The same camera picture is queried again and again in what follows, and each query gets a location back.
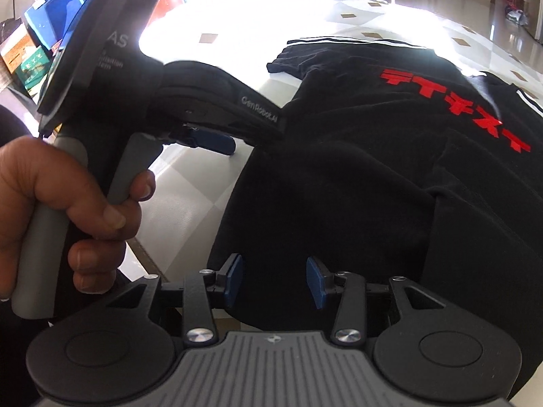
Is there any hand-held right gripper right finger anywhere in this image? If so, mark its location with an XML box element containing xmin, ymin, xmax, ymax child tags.
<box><xmin>306</xmin><ymin>256</ymin><xmax>450</xmax><ymax>345</ymax></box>

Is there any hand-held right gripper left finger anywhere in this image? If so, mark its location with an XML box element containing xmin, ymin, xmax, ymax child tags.
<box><xmin>104</xmin><ymin>253</ymin><xmax>246</xmax><ymax>345</ymax></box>

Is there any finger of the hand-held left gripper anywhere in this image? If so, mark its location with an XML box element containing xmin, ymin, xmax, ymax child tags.
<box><xmin>170</xmin><ymin>127</ymin><xmax>236</xmax><ymax>156</ymax></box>

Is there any black t-shirt with red print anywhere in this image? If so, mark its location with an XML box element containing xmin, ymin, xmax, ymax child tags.
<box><xmin>208</xmin><ymin>37</ymin><xmax>543</xmax><ymax>407</ymax></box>

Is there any person's left hand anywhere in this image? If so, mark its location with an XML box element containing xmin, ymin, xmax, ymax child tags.
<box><xmin>0</xmin><ymin>138</ymin><xmax>157</xmax><ymax>302</ymax></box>

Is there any red wooden box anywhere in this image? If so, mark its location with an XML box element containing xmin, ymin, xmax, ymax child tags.
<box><xmin>150</xmin><ymin>0</ymin><xmax>187</xmax><ymax>30</ymax></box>

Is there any blue plastic crate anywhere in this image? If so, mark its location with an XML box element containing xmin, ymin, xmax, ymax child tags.
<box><xmin>23</xmin><ymin>0</ymin><xmax>105</xmax><ymax>52</ymax></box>

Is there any green printed box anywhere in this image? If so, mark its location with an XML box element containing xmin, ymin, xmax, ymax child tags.
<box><xmin>17</xmin><ymin>46</ymin><xmax>56</xmax><ymax>91</ymax></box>

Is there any brown carton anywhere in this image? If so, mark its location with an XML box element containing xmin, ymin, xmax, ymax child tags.
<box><xmin>0</xmin><ymin>19</ymin><xmax>39</xmax><ymax>77</ymax></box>

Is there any silver bag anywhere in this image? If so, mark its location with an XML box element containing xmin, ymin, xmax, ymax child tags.
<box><xmin>505</xmin><ymin>4</ymin><xmax>529</xmax><ymax>24</ymax></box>

